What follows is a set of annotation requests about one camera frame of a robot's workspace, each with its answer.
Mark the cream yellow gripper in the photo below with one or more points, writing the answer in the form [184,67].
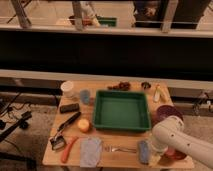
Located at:
[154,159]

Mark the blue sponge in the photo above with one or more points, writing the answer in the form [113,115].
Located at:
[143,152]

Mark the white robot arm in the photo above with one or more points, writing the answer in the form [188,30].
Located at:
[169,133]

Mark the translucent blue cup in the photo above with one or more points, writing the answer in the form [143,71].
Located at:
[85,96]

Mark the white plastic cup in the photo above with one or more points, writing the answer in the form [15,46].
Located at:
[67,88]

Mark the red orange bowl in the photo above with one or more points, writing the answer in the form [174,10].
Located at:
[174,154]

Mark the silver fork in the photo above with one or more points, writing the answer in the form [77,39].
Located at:
[121,149]

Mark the dark purple bowl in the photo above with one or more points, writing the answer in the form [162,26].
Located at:
[165,111]

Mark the yellow white bottle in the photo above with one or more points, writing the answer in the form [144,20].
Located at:
[159,94]

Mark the light blue cloth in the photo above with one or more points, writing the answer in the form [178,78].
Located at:
[90,152]

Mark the green plastic tray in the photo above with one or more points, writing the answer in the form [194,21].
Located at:
[121,111]

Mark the yellow orange ball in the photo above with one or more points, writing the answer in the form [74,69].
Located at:
[83,125]

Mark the black rectangular block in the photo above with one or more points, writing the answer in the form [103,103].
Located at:
[69,108]

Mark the black tripod stand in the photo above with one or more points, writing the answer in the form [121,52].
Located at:
[30,163]

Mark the orange handled peeler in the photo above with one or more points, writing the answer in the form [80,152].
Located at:
[65,154]

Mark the black handled brush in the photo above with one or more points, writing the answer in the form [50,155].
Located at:
[58,141]

